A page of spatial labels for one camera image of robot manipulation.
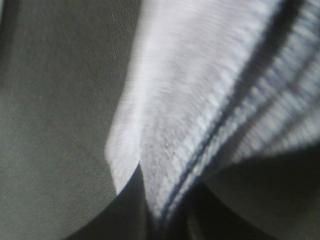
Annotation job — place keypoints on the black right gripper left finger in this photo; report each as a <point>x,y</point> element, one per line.
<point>125,218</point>

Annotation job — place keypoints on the black table mat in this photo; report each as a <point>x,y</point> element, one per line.
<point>63,69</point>

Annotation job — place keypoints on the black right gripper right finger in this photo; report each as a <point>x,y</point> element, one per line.
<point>202,216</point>

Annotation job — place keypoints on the lavender towel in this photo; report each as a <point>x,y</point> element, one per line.
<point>212,83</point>

